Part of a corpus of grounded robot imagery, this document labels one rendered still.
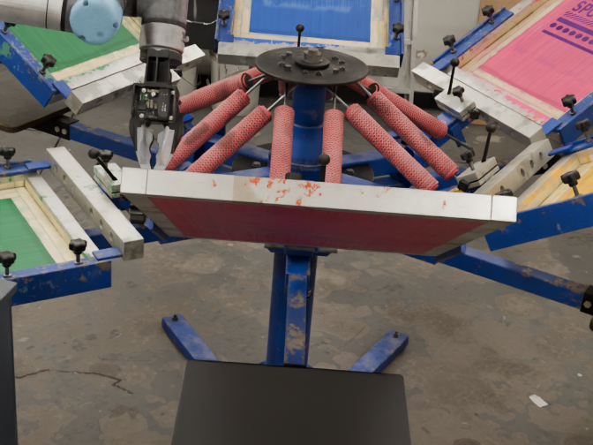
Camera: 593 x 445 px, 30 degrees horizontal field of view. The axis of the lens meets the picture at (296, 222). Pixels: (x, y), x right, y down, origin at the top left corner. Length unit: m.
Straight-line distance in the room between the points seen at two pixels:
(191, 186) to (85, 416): 2.18
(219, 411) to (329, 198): 0.66
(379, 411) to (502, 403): 1.81
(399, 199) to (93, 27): 0.54
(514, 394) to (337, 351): 0.65
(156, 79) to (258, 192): 0.31
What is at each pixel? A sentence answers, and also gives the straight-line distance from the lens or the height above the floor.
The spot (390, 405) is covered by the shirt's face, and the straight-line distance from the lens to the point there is 2.21.
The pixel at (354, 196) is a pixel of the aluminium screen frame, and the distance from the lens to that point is 1.63.
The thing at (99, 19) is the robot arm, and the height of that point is 1.73.
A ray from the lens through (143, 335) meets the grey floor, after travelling 4.13.
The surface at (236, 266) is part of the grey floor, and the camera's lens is 4.60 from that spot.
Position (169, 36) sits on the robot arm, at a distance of 1.86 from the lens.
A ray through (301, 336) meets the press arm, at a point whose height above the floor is 0.92.
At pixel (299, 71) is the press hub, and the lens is 2.86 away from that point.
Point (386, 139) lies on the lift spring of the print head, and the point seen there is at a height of 1.20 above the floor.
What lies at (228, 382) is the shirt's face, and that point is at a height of 0.95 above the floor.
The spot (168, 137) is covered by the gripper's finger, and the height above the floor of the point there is 1.52.
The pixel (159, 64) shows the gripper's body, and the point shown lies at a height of 1.63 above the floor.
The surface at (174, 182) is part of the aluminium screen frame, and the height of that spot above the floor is 1.54.
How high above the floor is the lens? 2.23
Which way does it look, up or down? 27 degrees down
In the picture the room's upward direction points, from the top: 5 degrees clockwise
